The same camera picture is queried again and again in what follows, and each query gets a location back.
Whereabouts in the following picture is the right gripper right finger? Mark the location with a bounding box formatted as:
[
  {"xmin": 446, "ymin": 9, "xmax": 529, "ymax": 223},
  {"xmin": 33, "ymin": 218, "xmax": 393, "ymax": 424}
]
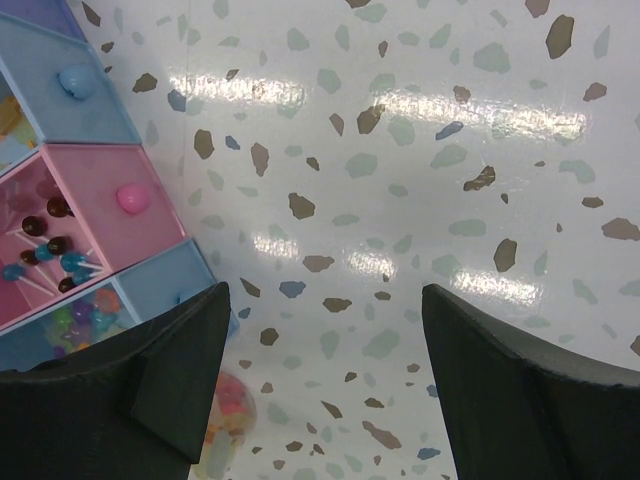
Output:
[{"xmin": 422, "ymin": 284, "xmax": 639, "ymax": 479}]

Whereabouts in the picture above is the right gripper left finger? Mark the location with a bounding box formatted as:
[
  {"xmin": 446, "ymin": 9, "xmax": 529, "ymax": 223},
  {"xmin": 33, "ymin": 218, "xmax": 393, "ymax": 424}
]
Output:
[{"xmin": 1, "ymin": 282, "xmax": 230, "ymax": 479}]

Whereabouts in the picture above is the clear plastic jar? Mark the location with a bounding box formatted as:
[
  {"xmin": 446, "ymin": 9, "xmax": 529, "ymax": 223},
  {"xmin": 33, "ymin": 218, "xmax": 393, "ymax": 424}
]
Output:
[{"xmin": 191, "ymin": 371, "xmax": 256, "ymax": 479}]

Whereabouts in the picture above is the four-compartment candy tray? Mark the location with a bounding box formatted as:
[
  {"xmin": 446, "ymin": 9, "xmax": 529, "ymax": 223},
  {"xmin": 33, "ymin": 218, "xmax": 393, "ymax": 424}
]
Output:
[{"xmin": 1, "ymin": 1, "xmax": 215, "ymax": 371}]

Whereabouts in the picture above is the star candies pile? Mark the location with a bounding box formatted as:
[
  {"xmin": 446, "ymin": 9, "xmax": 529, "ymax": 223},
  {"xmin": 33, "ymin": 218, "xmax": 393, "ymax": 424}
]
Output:
[{"xmin": 43, "ymin": 285, "xmax": 134, "ymax": 358}]

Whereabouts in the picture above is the lollipops pile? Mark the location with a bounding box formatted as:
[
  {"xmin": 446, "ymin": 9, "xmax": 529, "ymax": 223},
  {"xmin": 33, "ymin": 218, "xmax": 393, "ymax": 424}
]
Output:
[{"xmin": 1, "ymin": 181, "xmax": 105, "ymax": 296}]

